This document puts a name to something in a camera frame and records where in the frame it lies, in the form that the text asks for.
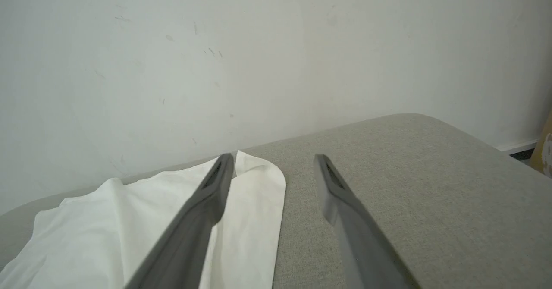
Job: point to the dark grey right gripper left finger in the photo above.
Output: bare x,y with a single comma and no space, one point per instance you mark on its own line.
194,224

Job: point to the white t-shirt garment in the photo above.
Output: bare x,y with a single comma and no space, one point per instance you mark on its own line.
86,237

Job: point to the brown board with white print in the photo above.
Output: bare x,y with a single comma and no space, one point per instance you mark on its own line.
545,151

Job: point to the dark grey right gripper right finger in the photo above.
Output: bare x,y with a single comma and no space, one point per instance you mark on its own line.
362,241

